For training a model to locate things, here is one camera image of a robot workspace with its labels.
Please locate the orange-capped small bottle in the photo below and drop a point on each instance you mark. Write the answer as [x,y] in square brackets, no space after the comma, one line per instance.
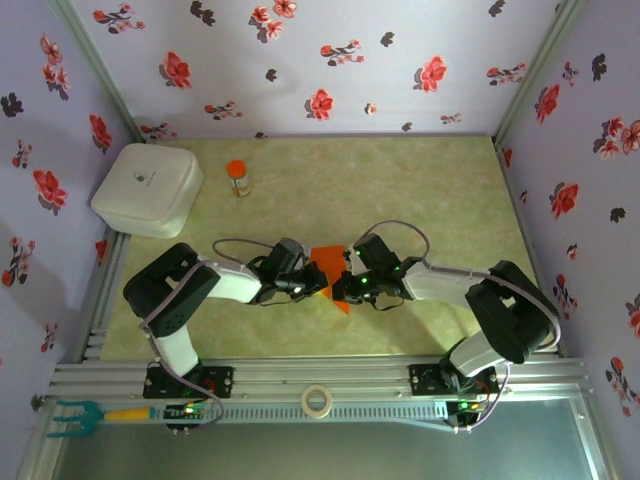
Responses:
[239,180]

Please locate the aluminium corner post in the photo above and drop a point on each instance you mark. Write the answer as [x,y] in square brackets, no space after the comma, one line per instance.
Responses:
[532,75]
[100,75]

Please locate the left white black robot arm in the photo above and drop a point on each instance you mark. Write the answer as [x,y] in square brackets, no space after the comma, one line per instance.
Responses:
[235,282]

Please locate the orange cloth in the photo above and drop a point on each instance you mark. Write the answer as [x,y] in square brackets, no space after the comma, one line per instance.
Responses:
[327,257]

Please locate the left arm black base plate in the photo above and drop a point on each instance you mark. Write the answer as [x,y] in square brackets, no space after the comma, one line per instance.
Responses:
[222,380]

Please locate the aluminium rail frame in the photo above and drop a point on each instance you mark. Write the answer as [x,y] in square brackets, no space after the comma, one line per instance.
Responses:
[320,372]

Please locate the white square plastic container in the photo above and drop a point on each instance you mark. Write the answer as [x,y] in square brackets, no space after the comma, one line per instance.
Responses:
[145,185]

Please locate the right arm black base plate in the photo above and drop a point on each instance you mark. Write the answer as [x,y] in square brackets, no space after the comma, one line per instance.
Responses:
[422,380]

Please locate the wide aluminium side rail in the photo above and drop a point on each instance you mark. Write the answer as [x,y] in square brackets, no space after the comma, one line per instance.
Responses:
[97,330]

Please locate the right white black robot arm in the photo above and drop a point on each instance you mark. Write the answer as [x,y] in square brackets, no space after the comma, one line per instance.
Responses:
[440,285]

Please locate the white tape roll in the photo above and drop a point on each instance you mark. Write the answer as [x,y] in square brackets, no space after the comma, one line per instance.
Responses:
[304,401]

